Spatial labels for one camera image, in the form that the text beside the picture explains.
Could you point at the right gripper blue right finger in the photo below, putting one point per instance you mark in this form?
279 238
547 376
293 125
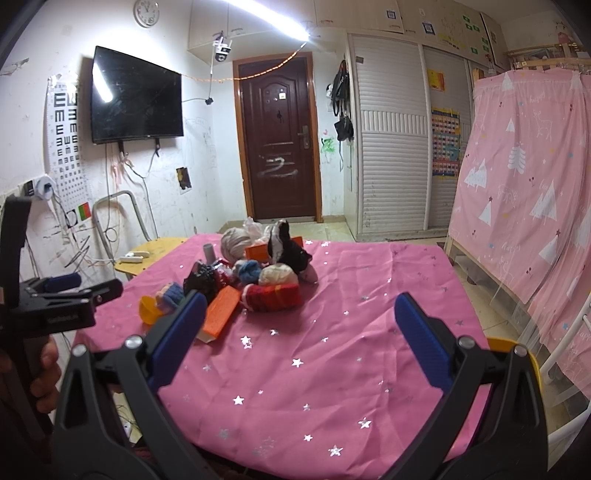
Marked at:
454 365

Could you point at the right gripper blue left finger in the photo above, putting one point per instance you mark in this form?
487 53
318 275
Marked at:
143 366

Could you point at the orange plastic bowl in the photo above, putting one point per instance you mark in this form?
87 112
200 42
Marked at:
149 312

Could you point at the black plastic bag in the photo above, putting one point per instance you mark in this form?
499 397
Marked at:
202 280

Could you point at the grey plastic cup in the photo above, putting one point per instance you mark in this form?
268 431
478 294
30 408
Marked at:
209 254

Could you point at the red white snack wrapper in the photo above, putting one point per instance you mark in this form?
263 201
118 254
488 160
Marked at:
224 274

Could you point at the cream sock ball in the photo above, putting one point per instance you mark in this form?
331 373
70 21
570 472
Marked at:
277 274

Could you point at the blue knitted sock ball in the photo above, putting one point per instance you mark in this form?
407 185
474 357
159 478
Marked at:
248 271

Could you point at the black white pink sock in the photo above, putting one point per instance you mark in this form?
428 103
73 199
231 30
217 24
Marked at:
302 267

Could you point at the beige knitted scarf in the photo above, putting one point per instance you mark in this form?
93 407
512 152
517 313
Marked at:
234 241

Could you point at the orange rectangular box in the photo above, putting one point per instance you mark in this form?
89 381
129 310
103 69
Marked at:
258 251

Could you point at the white plastic bag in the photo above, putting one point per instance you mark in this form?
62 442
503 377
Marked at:
259 234

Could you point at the person's left hand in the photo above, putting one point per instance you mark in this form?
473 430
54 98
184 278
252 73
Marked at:
44 387

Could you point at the eye chart poster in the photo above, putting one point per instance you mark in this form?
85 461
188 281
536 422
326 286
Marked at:
63 143

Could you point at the white power strip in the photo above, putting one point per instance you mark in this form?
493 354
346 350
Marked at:
134 257

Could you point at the pink star tablecloth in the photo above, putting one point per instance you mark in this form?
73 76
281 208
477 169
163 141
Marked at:
331 389

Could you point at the pink tree-print bed curtain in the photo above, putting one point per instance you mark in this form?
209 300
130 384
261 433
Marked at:
522 206

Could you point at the white louvered wardrobe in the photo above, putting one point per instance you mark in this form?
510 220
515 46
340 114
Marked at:
391 191

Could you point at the hanging black bags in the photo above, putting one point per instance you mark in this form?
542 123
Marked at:
340 95

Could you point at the dark brown door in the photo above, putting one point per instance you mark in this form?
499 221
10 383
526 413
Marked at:
277 122

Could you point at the ceiling tube light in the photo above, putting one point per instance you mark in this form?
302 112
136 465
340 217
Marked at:
281 22

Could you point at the wall-mounted black television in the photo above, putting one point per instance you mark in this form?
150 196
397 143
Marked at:
133 99

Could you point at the colourful wall chart poster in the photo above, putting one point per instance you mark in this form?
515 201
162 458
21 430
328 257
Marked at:
446 130

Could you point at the white wall clock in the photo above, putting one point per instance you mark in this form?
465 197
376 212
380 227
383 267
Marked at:
146 13

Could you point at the white security camera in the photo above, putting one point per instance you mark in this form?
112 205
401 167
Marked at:
221 47

